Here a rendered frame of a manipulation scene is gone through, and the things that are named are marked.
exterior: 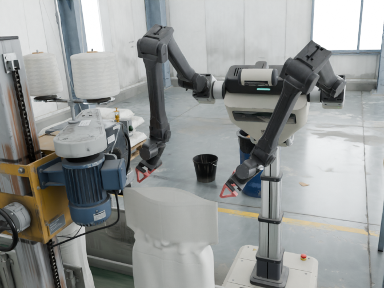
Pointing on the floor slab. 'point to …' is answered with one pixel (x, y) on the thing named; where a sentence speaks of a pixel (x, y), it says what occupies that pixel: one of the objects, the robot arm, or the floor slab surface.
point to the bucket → (206, 167)
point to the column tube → (35, 255)
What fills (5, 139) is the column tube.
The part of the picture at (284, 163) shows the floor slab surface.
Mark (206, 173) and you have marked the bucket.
